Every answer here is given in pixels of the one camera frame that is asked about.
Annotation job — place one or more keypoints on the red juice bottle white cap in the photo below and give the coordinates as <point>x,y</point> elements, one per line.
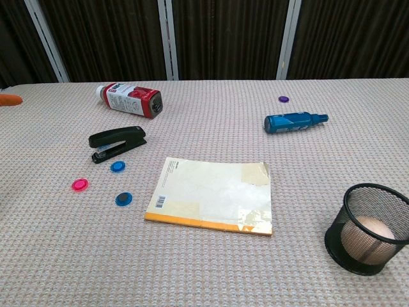
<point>128,99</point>

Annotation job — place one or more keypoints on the pink round magnet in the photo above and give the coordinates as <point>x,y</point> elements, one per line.
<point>80,185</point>

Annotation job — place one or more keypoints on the purple round magnet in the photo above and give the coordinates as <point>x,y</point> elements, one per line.
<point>282,99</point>

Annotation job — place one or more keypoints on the black stapler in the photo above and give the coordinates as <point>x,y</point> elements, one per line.
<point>121,134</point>

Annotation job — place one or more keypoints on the beige ball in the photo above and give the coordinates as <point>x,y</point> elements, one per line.
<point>374,227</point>

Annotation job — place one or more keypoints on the beige woven tablecloth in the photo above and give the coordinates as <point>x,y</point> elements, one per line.
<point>204,272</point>

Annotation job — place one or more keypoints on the grey partition post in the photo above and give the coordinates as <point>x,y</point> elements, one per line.
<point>168,41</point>
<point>48,41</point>
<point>289,38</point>

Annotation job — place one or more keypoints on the black mesh pen holder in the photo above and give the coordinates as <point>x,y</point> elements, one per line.
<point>332,246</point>

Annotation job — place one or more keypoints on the blue round magnet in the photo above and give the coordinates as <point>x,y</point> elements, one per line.
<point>117,166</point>

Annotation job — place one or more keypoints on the worn yellow-edged notebook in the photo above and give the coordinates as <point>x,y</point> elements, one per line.
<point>207,195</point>

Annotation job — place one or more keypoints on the blue magnet with dark centre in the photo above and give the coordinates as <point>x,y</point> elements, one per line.
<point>123,199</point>

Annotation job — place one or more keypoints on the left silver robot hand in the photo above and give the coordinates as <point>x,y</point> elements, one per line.
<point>9,100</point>

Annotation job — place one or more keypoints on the blue spray bottle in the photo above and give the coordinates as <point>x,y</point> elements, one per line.
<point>287,123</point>

